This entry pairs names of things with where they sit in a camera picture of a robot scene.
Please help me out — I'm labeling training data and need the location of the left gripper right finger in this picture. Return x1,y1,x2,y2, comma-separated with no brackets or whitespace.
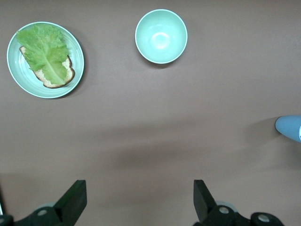
193,179,284,226

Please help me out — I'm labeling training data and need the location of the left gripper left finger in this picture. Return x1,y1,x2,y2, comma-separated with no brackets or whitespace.
9,179,88,226

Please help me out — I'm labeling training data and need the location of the blue plastic cup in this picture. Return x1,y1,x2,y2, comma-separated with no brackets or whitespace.
275,114,301,142

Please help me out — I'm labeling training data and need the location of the toasted bread slice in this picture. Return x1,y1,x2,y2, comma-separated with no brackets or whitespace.
18,46,76,89

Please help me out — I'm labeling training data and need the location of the mint green plate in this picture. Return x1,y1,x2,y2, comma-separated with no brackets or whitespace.
6,21,85,99

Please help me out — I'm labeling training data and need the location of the green lettuce leaf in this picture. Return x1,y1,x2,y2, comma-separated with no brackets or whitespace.
16,23,71,86

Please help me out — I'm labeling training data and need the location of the mint green bowl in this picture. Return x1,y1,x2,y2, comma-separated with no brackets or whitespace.
135,8,188,64

